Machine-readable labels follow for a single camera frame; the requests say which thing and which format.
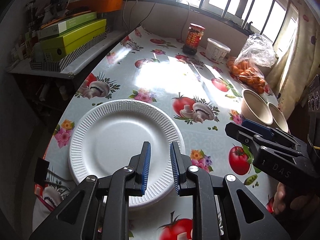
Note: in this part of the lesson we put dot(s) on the white plastic tub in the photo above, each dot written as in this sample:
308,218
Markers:
217,50

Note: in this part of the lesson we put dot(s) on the group of small bottles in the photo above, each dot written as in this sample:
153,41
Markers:
27,42

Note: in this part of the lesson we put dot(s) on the lime green box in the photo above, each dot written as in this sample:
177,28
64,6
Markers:
75,38

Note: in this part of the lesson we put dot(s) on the pale green flat box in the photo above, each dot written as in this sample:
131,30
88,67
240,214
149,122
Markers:
67,23

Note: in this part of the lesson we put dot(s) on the orange box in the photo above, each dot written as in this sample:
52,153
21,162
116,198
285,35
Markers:
100,5

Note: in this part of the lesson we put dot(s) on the person's right hand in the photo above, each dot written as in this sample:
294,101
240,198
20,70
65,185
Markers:
282,200

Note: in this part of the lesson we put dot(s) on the beige paper bowl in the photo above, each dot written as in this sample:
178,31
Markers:
255,107
278,117

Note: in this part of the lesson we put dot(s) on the grey side shelf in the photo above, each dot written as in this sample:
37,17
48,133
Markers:
82,63

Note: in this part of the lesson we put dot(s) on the cream heart print curtain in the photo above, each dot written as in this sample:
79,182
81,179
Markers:
295,60

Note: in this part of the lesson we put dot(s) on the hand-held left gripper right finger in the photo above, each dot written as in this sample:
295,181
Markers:
175,167

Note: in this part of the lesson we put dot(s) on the small white paper plate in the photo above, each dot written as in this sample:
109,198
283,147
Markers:
80,182

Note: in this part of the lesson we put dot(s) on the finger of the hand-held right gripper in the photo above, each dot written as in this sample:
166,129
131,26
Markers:
257,128
237,133

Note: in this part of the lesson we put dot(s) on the plastic bag of oranges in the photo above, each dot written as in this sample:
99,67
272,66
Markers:
252,65

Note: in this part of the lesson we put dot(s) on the red label sauce jar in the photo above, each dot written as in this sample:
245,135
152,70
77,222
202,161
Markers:
194,38

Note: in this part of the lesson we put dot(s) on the large white paper plate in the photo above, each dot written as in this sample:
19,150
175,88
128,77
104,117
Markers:
112,140

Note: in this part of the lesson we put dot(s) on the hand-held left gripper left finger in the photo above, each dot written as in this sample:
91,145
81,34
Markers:
146,166

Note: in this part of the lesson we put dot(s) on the striped box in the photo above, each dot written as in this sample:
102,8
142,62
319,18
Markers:
67,60

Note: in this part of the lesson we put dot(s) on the vegetable print tablecloth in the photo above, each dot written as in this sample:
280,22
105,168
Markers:
162,80

